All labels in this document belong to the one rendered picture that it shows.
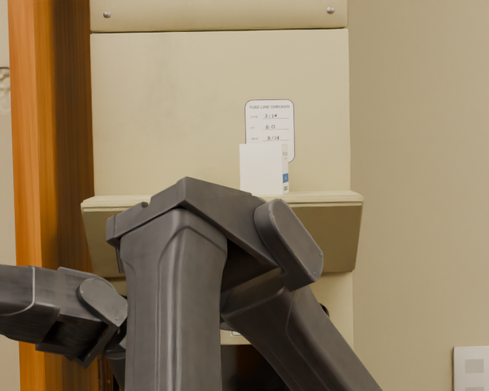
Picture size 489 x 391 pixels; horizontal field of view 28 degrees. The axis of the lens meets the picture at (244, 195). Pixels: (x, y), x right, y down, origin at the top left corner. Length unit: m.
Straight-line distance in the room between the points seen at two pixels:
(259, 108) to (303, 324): 0.50
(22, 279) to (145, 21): 0.41
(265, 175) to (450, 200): 0.62
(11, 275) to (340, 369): 0.34
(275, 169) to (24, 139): 0.29
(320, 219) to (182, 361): 0.53
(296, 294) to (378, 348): 0.95
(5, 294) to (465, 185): 0.96
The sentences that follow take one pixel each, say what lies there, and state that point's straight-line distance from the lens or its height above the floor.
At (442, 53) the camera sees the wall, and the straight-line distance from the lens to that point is 1.69.
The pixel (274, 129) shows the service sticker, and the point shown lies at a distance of 1.21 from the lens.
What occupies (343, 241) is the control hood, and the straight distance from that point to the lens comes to 1.16.
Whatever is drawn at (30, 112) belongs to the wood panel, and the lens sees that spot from 1.14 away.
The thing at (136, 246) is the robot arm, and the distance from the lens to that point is 0.68.
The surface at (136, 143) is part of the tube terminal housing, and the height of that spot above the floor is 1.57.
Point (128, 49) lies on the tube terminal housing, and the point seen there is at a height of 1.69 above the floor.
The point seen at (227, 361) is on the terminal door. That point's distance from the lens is 1.08.
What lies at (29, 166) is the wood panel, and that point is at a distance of 1.14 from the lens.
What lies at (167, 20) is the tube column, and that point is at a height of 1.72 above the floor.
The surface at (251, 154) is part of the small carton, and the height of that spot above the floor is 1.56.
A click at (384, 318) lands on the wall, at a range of 1.69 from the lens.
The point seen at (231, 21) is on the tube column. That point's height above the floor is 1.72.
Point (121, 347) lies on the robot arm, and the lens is 0.97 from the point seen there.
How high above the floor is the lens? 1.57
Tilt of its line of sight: 3 degrees down
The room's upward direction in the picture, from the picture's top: 1 degrees counter-clockwise
